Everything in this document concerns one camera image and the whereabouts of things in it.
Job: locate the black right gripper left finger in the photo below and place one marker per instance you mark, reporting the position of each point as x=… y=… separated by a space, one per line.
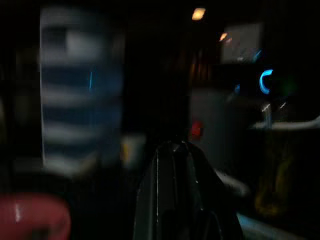
x=160 y=195

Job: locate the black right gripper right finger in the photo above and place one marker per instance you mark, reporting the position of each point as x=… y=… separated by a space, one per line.
x=207 y=200

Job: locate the white printed mug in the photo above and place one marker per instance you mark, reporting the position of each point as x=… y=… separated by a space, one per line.
x=133 y=150

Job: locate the yellow oil bottle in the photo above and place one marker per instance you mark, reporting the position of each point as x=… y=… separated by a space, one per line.
x=273 y=185

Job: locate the white stacked plastic container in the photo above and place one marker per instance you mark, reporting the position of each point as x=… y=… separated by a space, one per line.
x=80 y=95

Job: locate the pink plate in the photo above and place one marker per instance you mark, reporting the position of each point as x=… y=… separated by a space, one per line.
x=32 y=217

